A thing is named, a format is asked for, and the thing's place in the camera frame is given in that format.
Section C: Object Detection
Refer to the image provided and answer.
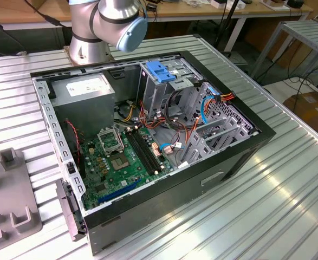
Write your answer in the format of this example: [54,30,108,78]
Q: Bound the black RAM slots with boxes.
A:
[125,127,163,176]

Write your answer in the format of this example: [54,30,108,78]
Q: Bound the red black fan wire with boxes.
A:
[64,120,81,166]

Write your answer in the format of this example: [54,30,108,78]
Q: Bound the brown cardboard box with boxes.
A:
[283,90,318,136]

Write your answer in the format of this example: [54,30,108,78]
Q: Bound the grey card retention latch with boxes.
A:
[55,178,88,242]

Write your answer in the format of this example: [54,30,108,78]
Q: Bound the yellow orange wire bundle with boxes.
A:
[120,104,135,122]

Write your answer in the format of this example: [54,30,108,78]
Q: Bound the grey power supply unit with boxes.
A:
[50,73,116,136]

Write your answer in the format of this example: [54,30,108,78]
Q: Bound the black open PC case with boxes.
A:
[29,50,276,257]

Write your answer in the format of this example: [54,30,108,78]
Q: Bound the blue SATA plug with label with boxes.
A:
[158,143,173,155]

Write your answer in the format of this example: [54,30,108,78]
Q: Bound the metal CPU socket cover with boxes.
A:
[97,126,125,157]

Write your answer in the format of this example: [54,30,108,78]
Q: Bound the small black desk device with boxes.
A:
[287,0,306,9]

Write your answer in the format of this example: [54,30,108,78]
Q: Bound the blue plastic drive latch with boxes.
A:
[145,61,177,84]

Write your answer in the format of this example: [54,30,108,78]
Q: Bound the red orange wire bundle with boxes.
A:
[138,99,177,131]

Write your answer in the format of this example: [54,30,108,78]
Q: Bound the CPU socket with gold pins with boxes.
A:
[109,154,134,172]

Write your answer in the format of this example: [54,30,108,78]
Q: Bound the grey metal optical drive cage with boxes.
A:
[137,58,204,122]

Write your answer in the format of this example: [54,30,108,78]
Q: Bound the beige motherboard connector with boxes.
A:
[151,142,163,159]

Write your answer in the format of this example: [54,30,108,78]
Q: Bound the grey parts rack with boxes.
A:
[0,147,44,250]

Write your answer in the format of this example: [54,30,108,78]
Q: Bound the wooden desk with white legs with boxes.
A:
[0,0,314,52]

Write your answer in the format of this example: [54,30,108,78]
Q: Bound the blue SATA wire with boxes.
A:
[200,89,219,125]

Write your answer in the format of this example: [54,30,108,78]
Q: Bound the grey metal disk bay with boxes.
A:
[179,81,258,166]

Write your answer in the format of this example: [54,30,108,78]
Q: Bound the black case fan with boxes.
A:
[63,119,85,179]

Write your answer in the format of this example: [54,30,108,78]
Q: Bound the orange red yellow power wire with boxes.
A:
[184,91,235,145]

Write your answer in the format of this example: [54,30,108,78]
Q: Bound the black wire bundle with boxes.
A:
[164,90,194,131]

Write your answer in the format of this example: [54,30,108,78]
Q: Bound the green motherboard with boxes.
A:
[80,126,176,211]

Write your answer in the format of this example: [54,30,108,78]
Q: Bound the metal slat side table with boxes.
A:
[249,20,318,79]

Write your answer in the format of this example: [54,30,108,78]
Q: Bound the blue expansion slot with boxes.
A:
[97,177,142,204]

